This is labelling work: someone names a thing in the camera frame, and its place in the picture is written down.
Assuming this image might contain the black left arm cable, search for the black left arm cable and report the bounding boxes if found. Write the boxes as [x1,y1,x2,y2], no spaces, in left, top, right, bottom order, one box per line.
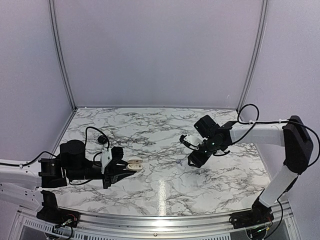
[0,126,112,186]

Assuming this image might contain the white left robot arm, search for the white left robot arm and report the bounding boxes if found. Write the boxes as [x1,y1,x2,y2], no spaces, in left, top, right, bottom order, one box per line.
[0,139,143,223]

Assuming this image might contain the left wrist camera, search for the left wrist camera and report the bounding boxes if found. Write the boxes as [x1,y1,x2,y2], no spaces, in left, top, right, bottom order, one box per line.
[100,146,124,174]

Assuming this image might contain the black earbud charging case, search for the black earbud charging case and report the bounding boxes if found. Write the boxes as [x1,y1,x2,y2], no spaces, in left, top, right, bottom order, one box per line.
[97,135,108,145]

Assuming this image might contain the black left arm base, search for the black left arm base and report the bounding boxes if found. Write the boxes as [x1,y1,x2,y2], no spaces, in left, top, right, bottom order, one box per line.
[36,190,80,228]

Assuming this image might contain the aluminium corner post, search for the aluminium corner post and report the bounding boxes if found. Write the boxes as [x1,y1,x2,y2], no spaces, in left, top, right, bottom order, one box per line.
[236,0,270,112]
[48,0,77,112]

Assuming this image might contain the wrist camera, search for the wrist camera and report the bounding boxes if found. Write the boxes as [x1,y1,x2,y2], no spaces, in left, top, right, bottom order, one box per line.
[193,115,220,139]
[100,146,124,174]

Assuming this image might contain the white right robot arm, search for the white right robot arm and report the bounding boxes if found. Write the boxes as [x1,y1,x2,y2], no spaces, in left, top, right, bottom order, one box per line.
[179,115,314,224]

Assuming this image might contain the left aluminium corner post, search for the left aluminium corner post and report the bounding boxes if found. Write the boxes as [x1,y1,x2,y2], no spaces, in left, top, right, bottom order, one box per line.
[48,0,77,112]

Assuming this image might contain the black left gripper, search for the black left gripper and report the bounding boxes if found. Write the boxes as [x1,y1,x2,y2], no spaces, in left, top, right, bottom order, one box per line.
[67,160,135,190]

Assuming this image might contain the right aluminium corner post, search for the right aluminium corner post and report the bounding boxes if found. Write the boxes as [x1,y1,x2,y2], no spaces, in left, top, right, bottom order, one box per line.
[236,0,270,112]

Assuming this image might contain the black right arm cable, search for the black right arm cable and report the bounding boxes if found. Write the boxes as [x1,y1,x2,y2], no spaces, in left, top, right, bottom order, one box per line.
[212,103,320,226]

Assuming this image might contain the beige earbud charging case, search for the beige earbud charging case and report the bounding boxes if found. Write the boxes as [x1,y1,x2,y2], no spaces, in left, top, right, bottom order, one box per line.
[126,157,143,172]

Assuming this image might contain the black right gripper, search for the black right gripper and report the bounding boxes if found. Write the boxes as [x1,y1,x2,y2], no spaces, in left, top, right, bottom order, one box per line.
[188,136,224,168]

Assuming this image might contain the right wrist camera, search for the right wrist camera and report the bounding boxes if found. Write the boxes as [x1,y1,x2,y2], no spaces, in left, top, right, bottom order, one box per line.
[193,115,220,139]

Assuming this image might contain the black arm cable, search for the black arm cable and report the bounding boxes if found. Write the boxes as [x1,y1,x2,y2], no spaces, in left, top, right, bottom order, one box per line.
[0,126,112,186]
[212,103,320,226]

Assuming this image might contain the aluminium front frame rail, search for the aluminium front frame rail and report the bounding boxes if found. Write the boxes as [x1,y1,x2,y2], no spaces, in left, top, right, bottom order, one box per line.
[14,204,293,240]

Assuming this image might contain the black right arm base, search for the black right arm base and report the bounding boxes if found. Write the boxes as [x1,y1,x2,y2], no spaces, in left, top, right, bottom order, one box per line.
[229,198,274,229]

